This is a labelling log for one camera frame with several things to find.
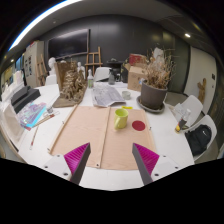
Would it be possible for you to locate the black box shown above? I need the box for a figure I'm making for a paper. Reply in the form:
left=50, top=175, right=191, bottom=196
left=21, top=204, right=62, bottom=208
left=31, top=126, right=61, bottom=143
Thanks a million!
left=10, top=85, right=42, bottom=114

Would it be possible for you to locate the dried plant in grey pot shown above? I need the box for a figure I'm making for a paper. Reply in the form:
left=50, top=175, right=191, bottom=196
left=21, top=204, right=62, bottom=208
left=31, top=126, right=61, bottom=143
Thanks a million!
left=139, top=48, right=175, bottom=110

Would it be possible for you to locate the white spray bottle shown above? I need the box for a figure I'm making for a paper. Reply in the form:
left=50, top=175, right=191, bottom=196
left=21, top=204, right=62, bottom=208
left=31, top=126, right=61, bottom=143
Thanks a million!
left=86, top=68, right=95, bottom=89

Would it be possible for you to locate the thin paint brush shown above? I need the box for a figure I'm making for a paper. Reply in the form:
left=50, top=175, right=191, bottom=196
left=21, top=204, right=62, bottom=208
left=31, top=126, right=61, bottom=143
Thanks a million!
left=29, top=124, right=40, bottom=150

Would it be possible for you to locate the colourful printed sheet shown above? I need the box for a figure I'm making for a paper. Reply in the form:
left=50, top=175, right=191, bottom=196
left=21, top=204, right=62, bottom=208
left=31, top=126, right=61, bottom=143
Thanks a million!
left=16, top=101, right=48, bottom=130

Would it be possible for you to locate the brown carved sculpture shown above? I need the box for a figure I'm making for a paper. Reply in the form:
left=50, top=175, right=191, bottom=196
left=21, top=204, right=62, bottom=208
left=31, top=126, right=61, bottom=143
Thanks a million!
left=52, top=61, right=88, bottom=108

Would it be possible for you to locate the wooden figure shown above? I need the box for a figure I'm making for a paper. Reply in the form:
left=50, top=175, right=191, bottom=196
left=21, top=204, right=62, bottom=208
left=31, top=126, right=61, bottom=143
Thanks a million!
left=197, top=78, right=208, bottom=105

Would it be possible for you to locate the white cabinet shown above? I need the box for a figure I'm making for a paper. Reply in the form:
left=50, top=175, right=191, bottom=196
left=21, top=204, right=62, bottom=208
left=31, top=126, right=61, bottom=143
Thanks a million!
left=23, top=40, right=45, bottom=88

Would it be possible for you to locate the red box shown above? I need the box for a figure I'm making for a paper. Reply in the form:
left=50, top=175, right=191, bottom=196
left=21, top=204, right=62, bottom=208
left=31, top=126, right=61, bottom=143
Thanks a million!
left=128, top=53, right=148, bottom=67

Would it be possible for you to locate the flat round red coaster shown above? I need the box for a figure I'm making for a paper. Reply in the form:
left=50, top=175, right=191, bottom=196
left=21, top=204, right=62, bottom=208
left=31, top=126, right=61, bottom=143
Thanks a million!
left=131, top=120, right=147, bottom=132

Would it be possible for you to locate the black wall screen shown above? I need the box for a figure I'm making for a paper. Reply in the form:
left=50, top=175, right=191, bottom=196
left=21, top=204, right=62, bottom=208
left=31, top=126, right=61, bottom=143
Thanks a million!
left=47, top=28, right=91, bottom=61

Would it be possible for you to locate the grey plant saucer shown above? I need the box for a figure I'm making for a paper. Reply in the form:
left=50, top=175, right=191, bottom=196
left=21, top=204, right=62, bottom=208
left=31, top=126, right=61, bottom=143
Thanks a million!
left=135, top=95, right=167, bottom=114

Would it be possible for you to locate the black backpack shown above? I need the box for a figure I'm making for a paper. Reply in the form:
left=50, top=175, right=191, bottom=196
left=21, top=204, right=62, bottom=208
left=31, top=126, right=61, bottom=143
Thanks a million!
left=185, top=124, right=213, bottom=157

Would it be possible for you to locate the yellow-green mug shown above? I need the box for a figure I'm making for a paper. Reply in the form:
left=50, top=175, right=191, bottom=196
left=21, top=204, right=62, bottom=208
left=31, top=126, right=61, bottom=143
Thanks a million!
left=114, top=108, right=130, bottom=131

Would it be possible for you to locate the white plaster bust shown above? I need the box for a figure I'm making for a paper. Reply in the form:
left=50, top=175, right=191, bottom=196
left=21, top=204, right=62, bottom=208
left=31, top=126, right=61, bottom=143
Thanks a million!
left=46, top=57, right=58, bottom=77

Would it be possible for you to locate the tall white plaster statue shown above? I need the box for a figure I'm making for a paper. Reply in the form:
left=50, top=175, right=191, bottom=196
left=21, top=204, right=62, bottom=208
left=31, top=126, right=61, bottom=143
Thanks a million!
left=153, top=47, right=165, bottom=62

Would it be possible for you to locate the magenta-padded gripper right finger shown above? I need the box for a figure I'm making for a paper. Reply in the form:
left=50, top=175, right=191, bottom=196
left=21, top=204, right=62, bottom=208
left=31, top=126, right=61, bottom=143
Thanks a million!
left=131, top=142, right=183, bottom=187

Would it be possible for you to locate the small grey tape roll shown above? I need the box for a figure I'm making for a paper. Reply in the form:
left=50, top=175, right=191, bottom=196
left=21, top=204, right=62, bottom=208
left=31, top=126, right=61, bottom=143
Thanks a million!
left=121, top=90, right=132, bottom=100

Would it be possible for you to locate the long ceiling light strip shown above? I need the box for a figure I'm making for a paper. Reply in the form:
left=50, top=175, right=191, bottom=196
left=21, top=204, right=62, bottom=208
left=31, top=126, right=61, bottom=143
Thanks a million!
left=8, top=0, right=83, bottom=51

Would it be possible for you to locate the printed newspaper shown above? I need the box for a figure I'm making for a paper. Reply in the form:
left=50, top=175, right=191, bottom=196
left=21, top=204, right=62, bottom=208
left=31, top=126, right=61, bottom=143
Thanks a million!
left=90, top=82, right=127, bottom=108

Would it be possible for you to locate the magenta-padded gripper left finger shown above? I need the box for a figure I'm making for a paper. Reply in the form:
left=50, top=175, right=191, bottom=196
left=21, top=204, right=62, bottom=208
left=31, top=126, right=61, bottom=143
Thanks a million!
left=42, top=142, right=92, bottom=186

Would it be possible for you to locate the wooden easel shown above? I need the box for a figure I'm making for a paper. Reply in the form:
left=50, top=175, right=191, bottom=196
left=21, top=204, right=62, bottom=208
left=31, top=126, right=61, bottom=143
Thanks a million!
left=84, top=46, right=104, bottom=76

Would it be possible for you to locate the white chair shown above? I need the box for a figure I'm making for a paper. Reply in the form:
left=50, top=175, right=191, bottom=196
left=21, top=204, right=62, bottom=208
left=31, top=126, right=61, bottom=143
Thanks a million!
left=173, top=94, right=204, bottom=128
left=184, top=114, right=218, bottom=161
left=93, top=66, right=113, bottom=83

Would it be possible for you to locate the small white plaster statue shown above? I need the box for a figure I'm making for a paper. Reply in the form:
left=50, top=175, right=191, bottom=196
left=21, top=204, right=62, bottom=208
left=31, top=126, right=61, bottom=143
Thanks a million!
left=77, top=61, right=86, bottom=79

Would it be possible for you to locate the cardboard box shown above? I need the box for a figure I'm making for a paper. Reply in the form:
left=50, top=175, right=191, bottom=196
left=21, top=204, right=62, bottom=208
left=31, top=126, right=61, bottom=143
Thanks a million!
left=127, top=63, right=148, bottom=93

